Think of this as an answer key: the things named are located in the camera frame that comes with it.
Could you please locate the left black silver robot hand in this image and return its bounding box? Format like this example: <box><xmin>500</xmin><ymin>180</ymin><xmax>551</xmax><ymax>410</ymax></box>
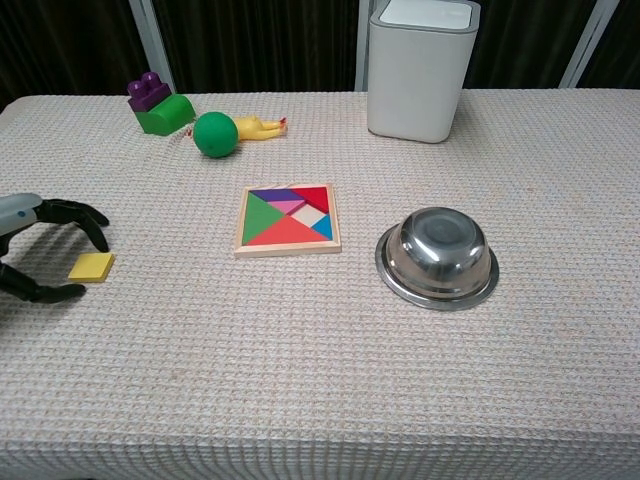
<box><xmin>0</xmin><ymin>193</ymin><xmax>111</xmax><ymax>306</ymax></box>

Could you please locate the yellow square tile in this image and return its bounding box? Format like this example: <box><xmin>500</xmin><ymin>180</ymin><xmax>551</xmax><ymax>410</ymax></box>
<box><xmin>68</xmin><ymin>252</ymin><xmax>116</xmax><ymax>285</ymax></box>

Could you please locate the green tangram triangle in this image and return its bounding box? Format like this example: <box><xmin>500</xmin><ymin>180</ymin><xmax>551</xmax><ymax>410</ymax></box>
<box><xmin>242</xmin><ymin>191</ymin><xmax>288</xmax><ymax>246</ymax></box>

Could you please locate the purple tangram parallelogram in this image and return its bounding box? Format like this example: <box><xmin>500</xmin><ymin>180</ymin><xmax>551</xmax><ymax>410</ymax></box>
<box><xmin>249</xmin><ymin>188</ymin><xmax>307</xmax><ymax>203</ymax></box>

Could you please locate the orange-red large tangram triangle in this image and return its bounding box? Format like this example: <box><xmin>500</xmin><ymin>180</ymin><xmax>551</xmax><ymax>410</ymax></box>
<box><xmin>245</xmin><ymin>215</ymin><xmax>335</xmax><ymax>247</ymax></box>

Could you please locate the pink tangram triangle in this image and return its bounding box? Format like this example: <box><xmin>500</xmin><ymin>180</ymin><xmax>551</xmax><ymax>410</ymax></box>
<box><xmin>271</xmin><ymin>199</ymin><xmax>307</xmax><ymax>217</ymax></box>

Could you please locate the wooden tangram tray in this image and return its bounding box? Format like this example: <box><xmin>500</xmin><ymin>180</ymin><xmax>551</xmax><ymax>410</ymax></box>
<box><xmin>233</xmin><ymin>183</ymin><xmax>344</xmax><ymax>260</ymax></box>

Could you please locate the red tangram triangle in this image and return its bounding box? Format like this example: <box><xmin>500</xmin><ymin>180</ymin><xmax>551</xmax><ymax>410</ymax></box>
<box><xmin>291</xmin><ymin>186</ymin><xmax>330</xmax><ymax>215</ymax></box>

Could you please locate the blue triangular puzzle piece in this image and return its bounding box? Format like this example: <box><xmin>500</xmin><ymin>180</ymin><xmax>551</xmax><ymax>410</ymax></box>
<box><xmin>310</xmin><ymin>214</ymin><xmax>334</xmax><ymax>241</ymax></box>

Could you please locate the purple building block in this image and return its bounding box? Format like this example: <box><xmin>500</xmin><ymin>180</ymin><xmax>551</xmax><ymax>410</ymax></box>
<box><xmin>126</xmin><ymin>71</ymin><xmax>173</xmax><ymax>114</ymax></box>

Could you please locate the green building block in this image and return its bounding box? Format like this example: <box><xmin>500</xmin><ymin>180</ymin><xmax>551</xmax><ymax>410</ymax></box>
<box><xmin>134</xmin><ymin>93</ymin><xmax>197</xmax><ymax>137</ymax></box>

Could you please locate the green ball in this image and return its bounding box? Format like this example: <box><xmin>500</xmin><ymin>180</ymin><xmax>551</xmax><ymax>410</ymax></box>
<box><xmin>192</xmin><ymin>111</ymin><xmax>239</xmax><ymax>160</ymax></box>

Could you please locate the yellow rubber chicken toy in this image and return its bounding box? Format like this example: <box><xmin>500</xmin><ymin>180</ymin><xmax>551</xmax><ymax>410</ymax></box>
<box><xmin>233</xmin><ymin>115</ymin><xmax>289</xmax><ymax>144</ymax></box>

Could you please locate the black curtain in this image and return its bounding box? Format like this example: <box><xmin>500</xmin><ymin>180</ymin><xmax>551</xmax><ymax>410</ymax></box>
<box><xmin>0</xmin><ymin>0</ymin><xmax>640</xmax><ymax>114</ymax></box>

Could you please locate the white plastic trash bin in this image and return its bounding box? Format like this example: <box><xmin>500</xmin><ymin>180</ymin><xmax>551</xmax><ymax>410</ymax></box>
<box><xmin>367</xmin><ymin>0</ymin><xmax>482</xmax><ymax>145</ymax></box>

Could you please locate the upturned stainless steel bowl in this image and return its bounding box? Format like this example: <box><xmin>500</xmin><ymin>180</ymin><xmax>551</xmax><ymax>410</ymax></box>
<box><xmin>374</xmin><ymin>206</ymin><xmax>501</xmax><ymax>312</ymax></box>

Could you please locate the grey metal frame post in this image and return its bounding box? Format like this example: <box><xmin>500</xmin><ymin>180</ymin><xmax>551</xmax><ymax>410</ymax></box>
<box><xmin>128</xmin><ymin>0</ymin><xmax>177</xmax><ymax>95</ymax></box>
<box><xmin>353</xmin><ymin>0</ymin><xmax>376</xmax><ymax>92</ymax></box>
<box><xmin>558</xmin><ymin>0</ymin><xmax>621</xmax><ymax>90</ymax></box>

